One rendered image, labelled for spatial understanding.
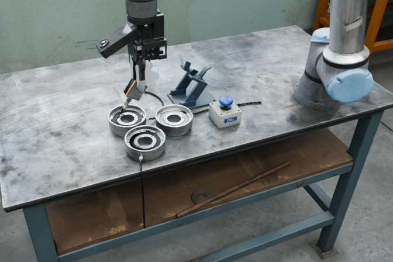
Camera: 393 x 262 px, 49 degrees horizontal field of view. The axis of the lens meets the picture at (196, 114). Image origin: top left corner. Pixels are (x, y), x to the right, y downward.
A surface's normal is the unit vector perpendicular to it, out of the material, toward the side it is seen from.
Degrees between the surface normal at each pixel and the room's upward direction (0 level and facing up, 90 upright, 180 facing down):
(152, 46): 90
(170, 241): 0
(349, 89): 97
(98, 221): 0
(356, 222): 0
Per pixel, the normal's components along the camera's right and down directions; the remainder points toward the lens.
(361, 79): 0.07, 0.70
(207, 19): 0.40, 0.56
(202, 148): 0.04, -0.80
